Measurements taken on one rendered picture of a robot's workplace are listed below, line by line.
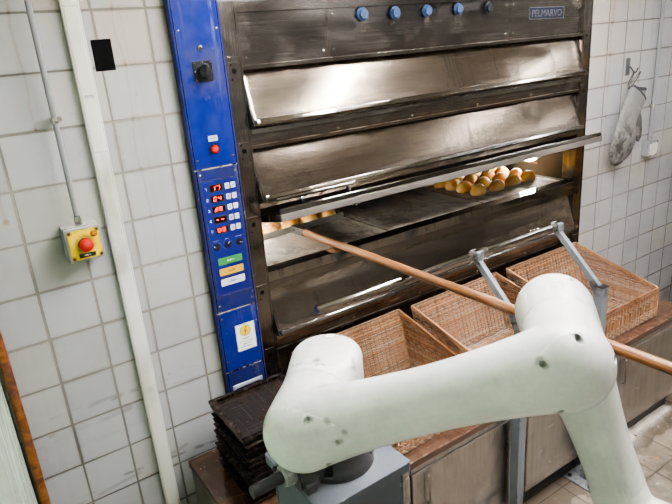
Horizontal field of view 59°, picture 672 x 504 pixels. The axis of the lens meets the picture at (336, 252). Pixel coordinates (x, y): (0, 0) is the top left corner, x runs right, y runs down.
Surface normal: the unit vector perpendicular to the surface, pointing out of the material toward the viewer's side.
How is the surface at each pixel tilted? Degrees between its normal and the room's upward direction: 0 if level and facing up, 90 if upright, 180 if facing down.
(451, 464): 90
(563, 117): 70
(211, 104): 90
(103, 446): 90
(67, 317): 90
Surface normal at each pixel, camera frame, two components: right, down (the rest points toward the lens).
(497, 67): 0.48, -0.11
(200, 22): 0.56, 0.24
